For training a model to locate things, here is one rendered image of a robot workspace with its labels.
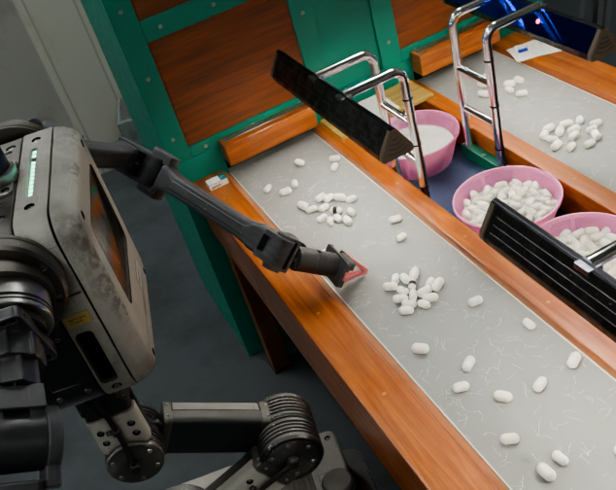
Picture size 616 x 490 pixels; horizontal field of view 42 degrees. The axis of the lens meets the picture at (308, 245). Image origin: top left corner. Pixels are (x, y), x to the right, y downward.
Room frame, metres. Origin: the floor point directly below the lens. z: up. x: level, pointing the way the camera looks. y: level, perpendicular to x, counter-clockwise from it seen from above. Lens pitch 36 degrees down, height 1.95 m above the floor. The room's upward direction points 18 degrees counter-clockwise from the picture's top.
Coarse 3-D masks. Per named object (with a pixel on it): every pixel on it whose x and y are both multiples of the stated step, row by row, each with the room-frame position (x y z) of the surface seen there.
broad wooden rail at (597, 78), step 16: (496, 48) 2.39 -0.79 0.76; (528, 64) 2.23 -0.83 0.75; (544, 64) 2.16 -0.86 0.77; (560, 64) 2.13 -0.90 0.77; (576, 64) 2.10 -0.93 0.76; (592, 64) 2.08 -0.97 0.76; (576, 80) 2.02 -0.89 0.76; (592, 80) 1.99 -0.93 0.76; (608, 80) 1.96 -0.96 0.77; (608, 96) 1.89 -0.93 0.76
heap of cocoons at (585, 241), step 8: (568, 232) 1.41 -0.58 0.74; (576, 232) 1.40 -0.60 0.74; (584, 232) 1.39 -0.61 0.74; (592, 232) 1.39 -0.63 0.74; (600, 232) 1.37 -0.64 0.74; (608, 232) 1.37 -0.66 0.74; (568, 240) 1.38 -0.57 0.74; (576, 240) 1.38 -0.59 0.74; (584, 240) 1.36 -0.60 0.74; (592, 240) 1.36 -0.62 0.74; (600, 240) 1.35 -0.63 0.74; (608, 240) 1.33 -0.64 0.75; (576, 248) 1.35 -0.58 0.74; (584, 248) 1.35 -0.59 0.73; (592, 248) 1.33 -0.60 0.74; (584, 256) 1.32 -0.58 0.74; (608, 264) 1.27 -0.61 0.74; (608, 272) 1.25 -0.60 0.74
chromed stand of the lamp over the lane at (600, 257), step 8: (600, 248) 0.91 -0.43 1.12; (608, 248) 0.90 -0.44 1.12; (592, 256) 0.90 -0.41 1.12; (600, 256) 0.89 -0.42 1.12; (608, 256) 0.89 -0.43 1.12; (576, 264) 0.90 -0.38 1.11; (584, 264) 0.89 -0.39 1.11; (592, 264) 0.89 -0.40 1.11; (600, 264) 0.88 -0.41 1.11; (584, 272) 0.88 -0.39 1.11
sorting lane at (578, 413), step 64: (256, 192) 2.00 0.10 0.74; (320, 192) 1.90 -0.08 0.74; (384, 192) 1.80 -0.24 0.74; (384, 256) 1.53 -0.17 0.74; (448, 256) 1.46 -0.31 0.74; (384, 320) 1.31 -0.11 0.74; (448, 320) 1.25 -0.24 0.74; (512, 320) 1.20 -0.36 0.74; (448, 384) 1.08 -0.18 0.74; (512, 384) 1.03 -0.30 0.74; (576, 384) 0.98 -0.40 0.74; (512, 448) 0.89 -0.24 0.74; (576, 448) 0.85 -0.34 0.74
